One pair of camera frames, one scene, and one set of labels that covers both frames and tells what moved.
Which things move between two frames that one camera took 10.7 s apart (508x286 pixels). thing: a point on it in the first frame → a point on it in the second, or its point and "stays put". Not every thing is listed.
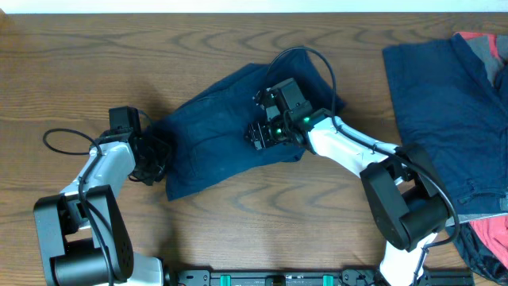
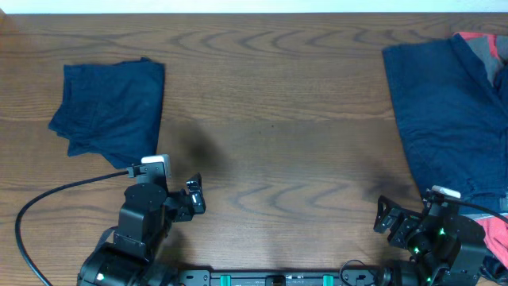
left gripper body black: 157,156 → 177,206
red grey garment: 492,52 stays put
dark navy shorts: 206,133 → 112,109
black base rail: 325,277 stays put
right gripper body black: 273,132 → 415,221
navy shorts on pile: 450,108 stays put
